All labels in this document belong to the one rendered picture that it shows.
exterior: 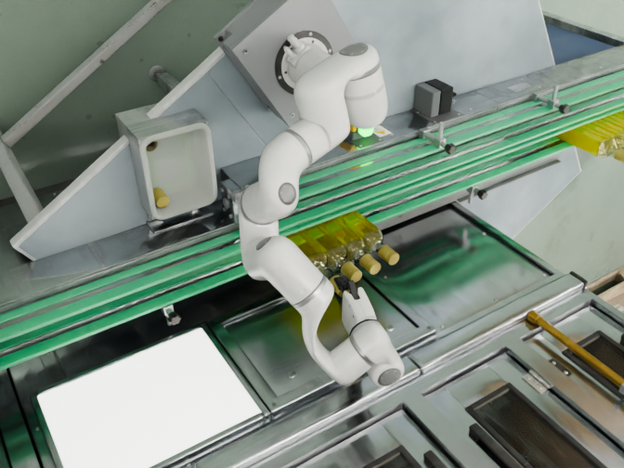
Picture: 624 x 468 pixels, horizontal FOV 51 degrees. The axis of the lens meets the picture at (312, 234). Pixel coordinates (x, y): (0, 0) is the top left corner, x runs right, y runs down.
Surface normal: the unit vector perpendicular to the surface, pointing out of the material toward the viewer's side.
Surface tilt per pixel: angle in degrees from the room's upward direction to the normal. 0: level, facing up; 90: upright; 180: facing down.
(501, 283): 90
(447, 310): 90
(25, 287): 90
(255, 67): 5
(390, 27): 0
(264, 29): 5
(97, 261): 90
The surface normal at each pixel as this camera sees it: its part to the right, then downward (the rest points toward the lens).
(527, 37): 0.54, 0.49
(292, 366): 0.00, -0.81
